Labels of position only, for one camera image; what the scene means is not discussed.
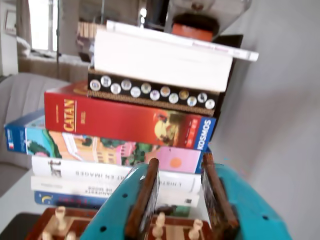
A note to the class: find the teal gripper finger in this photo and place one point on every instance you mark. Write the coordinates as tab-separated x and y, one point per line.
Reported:
117	212
245	212

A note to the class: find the wooden folding chess board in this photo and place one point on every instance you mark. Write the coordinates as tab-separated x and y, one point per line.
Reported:
175	225

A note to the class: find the light wooden bishop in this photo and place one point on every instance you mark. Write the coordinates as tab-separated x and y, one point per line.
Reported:
160	225

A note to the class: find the white Histoire de l'Art book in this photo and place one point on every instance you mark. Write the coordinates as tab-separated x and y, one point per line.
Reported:
100	170

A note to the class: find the light wooden rook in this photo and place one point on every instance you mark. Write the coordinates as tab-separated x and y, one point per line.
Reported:
60	217
196	230

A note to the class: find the light wooden pawn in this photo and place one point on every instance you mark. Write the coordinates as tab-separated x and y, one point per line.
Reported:
46	235
71	236

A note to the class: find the blue illustrated book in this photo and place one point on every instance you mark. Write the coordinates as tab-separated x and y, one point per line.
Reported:
62	199

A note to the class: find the white Manifeste de Mode book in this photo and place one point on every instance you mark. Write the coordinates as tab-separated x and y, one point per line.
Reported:
62	185

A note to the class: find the colourful illustrated puzzle box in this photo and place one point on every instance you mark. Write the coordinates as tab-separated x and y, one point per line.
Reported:
75	147

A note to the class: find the red Catan game box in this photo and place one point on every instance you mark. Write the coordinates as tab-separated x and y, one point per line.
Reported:
112	120

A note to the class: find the dark grey mat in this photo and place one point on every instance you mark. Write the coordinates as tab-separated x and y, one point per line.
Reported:
12	225

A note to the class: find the black box with coin pictures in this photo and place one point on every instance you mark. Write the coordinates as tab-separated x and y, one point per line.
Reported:
135	100

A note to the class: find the grey sofa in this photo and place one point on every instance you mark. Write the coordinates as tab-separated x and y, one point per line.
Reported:
27	112

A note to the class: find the thick white book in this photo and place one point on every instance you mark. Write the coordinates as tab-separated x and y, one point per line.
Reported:
162	62

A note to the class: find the thin white book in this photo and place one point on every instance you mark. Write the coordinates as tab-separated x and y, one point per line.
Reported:
212	47

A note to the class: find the black flat panel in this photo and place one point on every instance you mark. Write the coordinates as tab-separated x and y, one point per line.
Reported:
230	42

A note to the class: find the orange box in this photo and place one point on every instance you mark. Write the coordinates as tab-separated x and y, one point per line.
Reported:
192	31

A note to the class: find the thin black stand pole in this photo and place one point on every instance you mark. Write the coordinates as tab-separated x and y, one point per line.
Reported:
58	32

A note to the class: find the black rounded object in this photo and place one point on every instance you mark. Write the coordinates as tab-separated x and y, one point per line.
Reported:
197	19

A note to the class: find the beige curtain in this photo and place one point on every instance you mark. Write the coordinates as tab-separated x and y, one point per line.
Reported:
23	22

